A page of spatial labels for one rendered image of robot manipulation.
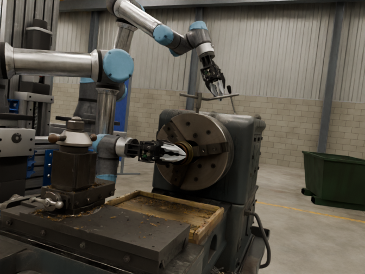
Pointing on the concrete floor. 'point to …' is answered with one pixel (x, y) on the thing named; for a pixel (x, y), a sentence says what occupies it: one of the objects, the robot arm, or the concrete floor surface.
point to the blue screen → (123, 111)
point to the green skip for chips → (334, 180)
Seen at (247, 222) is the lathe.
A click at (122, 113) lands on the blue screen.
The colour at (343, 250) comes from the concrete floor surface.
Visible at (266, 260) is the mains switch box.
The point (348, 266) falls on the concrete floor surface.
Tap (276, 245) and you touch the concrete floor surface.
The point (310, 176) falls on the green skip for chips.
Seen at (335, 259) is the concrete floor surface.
